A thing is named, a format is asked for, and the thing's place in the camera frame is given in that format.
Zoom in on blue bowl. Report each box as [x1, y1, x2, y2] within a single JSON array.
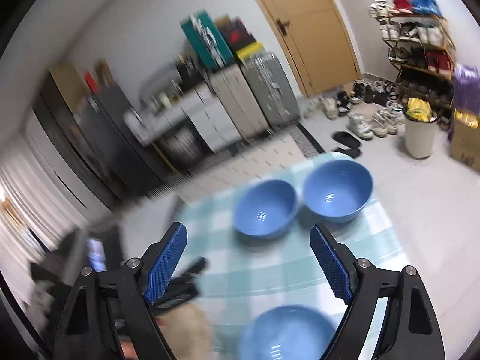
[[233, 180, 299, 239], [238, 306, 335, 360], [302, 159, 374, 224]]

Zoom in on person's hand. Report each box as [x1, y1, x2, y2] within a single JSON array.
[[155, 303, 213, 360]]

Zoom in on teal plaid tablecloth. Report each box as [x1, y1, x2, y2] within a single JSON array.
[[170, 152, 412, 360]]

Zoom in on white curtain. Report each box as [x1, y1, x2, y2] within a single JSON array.
[[1, 140, 86, 262]]

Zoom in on black refrigerator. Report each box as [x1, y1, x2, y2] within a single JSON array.
[[70, 84, 166, 199]]

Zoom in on woven laundry basket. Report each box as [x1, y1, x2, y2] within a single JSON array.
[[159, 126, 203, 167]]

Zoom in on black slipper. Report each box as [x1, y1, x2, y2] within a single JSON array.
[[332, 131, 361, 149]]

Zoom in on patterned floor rug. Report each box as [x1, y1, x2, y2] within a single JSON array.
[[147, 122, 324, 203]]

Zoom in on white trash bin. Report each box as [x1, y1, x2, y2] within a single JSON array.
[[404, 117, 437, 159]]

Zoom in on white drawer desk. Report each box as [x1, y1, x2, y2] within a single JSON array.
[[124, 83, 242, 153]]

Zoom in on cardboard box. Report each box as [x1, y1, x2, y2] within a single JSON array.
[[450, 109, 480, 171]]

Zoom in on beige suitcase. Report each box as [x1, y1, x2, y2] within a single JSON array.
[[209, 65, 269, 139]]

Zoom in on silver suitcase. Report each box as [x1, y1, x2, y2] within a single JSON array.
[[241, 51, 300, 129]]

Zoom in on purple bag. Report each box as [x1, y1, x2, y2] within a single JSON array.
[[454, 63, 480, 116]]

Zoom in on teal suitcase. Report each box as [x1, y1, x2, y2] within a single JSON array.
[[181, 10, 235, 71]]

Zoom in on wooden shoe rack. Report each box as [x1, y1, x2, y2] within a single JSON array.
[[377, 11, 456, 124]]

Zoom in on stack of shoe boxes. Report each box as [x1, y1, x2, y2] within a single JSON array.
[[214, 16, 264, 63]]

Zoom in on wooden door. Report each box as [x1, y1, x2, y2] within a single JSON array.
[[257, 0, 360, 95]]

